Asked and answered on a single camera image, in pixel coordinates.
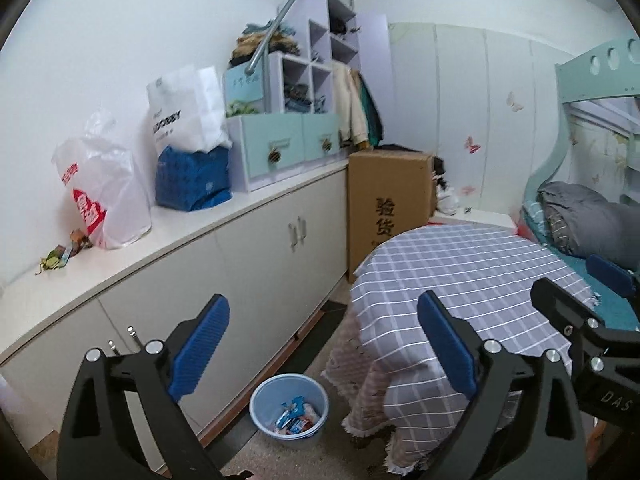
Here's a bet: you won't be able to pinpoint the small green toy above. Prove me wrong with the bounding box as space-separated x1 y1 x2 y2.
36 230 92 275

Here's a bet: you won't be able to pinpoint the brown cardboard box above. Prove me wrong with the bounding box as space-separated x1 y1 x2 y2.
347 150 436 281

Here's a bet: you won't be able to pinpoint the blue orange snack packet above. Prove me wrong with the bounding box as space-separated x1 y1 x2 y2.
273 413 319 436

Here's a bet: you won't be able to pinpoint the light blue trash bin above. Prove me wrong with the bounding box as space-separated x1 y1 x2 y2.
250 374 330 450

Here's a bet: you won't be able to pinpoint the grey metal handrail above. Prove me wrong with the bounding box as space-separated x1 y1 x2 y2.
244 0 357 77

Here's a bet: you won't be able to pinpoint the cream low cabinet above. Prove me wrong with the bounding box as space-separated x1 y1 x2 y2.
1 162 347 465

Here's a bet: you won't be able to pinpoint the white red plastic bag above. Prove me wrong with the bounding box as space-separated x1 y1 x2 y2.
52 108 152 250

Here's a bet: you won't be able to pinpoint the bright blue foil wrapper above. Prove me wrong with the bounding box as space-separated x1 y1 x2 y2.
276 396 305 428

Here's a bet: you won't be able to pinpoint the white shopping bag black text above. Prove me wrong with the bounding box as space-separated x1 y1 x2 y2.
146 65 232 155

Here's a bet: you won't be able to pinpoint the blue folded bag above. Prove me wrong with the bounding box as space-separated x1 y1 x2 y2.
155 146 232 212

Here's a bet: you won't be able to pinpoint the mint green drawer unit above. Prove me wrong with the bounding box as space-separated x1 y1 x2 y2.
227 113 346 193

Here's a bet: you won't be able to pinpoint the lilac cube shelf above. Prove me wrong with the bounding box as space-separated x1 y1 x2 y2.
284 0 397 142

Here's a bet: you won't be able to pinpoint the hanging cream jacket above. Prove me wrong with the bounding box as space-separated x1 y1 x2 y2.
332 61 384 150

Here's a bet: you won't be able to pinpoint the mint green bunk bed frame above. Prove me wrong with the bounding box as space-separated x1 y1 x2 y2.
523 37 639 205

